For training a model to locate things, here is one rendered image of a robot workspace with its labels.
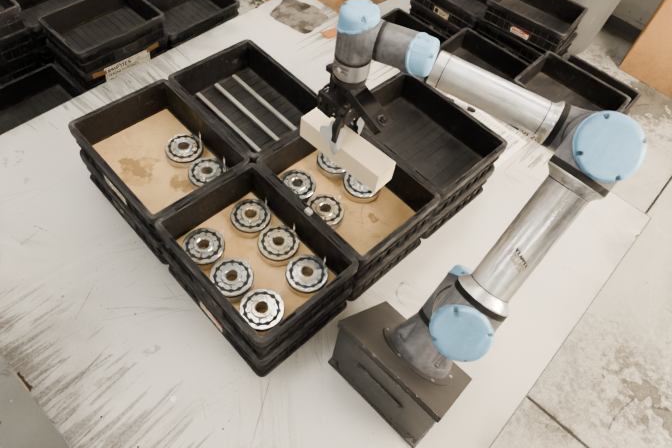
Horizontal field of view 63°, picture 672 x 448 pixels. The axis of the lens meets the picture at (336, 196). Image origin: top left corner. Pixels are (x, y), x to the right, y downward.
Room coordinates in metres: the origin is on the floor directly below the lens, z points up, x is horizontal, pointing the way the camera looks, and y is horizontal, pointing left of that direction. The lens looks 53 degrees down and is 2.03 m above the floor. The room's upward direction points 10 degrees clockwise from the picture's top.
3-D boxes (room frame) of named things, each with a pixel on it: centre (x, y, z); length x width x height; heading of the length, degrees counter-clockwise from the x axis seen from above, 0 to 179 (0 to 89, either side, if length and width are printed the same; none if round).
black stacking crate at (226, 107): (1.14, 0.29, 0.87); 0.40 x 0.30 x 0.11; 51
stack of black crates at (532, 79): (1.83, -0.88, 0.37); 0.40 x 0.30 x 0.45; 55
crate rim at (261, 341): (0.66, 0.16, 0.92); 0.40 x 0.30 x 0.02; 51
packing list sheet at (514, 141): (1.38, -0.42, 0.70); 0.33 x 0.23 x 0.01; 55
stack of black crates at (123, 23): (1.79, 1.05, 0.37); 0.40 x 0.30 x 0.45; 145
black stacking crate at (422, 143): (1.13, -0.21, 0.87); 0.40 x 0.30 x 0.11; 51
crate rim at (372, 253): (0.89, -0.02, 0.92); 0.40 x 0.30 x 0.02; 51
